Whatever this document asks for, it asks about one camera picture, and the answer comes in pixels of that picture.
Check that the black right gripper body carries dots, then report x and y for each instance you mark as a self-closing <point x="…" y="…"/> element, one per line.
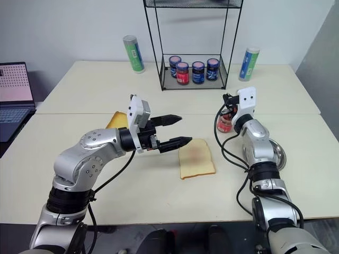
<point x="232" y="100"/>

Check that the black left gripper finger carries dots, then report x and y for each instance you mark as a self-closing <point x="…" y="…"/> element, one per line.
<point x="169" y="119"/>
<point x="174" y="143"/>

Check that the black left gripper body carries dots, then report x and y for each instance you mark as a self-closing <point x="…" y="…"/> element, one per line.
<point x="148" y="135"/>

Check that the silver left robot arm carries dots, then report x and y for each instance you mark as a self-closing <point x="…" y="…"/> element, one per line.
<point x="79" y="156"/>

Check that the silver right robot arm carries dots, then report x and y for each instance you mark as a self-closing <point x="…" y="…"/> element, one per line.
<point x="259" y="143"/>

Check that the open red jam jar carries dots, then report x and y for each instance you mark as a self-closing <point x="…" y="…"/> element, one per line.
<point x="224" y="127"/>

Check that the white bread slice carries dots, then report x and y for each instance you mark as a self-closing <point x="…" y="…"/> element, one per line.
<point x="197" y="161"/>

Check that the toasted yellow bread slice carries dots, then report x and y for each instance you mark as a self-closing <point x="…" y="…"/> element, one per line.
<point x="117" y="120"/>

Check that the blue label jam jar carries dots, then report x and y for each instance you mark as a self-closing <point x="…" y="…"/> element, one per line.
<point x="198" y="75"/>
<point x="173" y="64"/>
<point x="213" y="71"/>

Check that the red label jam jar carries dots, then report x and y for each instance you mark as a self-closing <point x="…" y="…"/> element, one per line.
<point x="182" y="75"/>

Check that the blue cylindrical can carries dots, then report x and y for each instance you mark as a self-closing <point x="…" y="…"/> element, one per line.
<point x="248" y="66"/>

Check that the round steel plate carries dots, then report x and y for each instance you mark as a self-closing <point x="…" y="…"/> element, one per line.
<point x="280" y="156"/>

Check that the green cylindrical can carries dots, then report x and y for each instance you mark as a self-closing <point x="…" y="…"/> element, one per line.
<point x="135" y="55"/>

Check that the dark rounded shape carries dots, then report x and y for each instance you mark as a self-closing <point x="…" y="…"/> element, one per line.
<point x="159" y="242"/>

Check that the open dark laptop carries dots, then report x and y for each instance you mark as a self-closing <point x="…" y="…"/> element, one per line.
<point x="13" y="84"/>

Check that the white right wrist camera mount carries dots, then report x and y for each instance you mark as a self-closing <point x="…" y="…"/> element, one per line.
<point x="247" y="99"/>

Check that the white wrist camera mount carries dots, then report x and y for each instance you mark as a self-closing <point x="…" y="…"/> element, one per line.
<point x="133" y="113"/>
<point x="247" y="99"/>

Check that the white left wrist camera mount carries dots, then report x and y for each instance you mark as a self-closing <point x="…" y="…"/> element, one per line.
<point x="133" y="113"/>

